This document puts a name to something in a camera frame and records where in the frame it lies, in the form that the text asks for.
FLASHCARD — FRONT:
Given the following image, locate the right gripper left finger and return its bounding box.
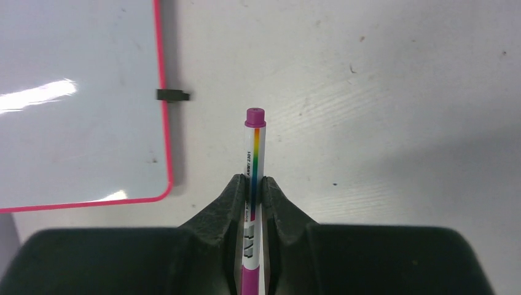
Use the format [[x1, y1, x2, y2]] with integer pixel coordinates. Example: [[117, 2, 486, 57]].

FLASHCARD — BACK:
[[1, 175, 246, 294]]

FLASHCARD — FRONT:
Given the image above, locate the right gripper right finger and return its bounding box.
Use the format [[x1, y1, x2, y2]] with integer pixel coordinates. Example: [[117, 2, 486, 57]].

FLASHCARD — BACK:
[[261, 177, 493, 294]]

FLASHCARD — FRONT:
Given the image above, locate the purple capped whiteboard marker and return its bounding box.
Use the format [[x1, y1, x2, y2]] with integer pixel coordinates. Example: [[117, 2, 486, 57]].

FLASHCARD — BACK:
[[240, 108, 267, 295]]

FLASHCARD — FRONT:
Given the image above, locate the pink framed whiteboard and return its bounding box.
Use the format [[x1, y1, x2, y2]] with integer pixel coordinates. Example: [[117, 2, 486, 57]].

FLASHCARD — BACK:
[[1, 1, 174, 213]]

